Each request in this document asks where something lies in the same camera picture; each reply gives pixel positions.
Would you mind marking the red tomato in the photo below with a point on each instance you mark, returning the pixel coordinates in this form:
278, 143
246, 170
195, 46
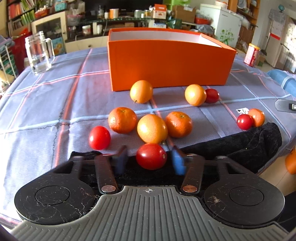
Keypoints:
99, 138
212, 95
151, 156
245, 122

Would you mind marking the yellow orange back right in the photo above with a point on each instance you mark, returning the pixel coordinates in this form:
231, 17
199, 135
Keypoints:
195, 95

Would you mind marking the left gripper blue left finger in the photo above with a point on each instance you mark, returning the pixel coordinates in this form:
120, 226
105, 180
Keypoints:
106, 167

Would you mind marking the yellow orange back left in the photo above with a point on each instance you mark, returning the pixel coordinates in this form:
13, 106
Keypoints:
141, 91

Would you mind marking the white glass door cabinet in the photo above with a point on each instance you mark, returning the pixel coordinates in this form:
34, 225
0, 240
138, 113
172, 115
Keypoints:
54, 26

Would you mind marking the dark bookshelf with books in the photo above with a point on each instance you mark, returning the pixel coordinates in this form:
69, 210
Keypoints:
20, 13

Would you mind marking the orange cardboard box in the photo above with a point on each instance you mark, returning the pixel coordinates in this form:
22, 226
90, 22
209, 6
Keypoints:
166, 58

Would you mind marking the yellow orange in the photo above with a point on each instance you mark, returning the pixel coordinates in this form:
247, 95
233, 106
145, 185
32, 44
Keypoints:
195, 95
141, 91

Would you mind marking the large orange centre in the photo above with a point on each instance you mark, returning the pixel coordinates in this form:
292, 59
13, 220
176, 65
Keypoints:
152, 129

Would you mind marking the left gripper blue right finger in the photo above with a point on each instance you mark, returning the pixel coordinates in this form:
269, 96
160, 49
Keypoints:
191, 166

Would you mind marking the plaid blue bed sheet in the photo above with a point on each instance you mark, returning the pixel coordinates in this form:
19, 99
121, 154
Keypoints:
44, 118

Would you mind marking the tangerine left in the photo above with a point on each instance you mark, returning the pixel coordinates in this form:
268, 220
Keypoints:
122, 120

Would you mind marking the red cylindrical can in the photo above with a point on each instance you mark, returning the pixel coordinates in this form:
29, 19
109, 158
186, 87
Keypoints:
251, 55

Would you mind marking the wooden shelf unit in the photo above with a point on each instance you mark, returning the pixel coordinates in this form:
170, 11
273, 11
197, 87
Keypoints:
249, 10

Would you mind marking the small tangerine far right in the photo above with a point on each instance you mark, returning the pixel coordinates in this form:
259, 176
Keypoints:
258, 117

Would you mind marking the glass mug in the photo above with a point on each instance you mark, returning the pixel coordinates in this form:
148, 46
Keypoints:
40, 52

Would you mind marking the brown cardboard box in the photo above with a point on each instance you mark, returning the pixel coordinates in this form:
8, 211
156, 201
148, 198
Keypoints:
184, 13

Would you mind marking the black cloth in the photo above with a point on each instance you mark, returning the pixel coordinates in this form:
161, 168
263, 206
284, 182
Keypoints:
251, 149

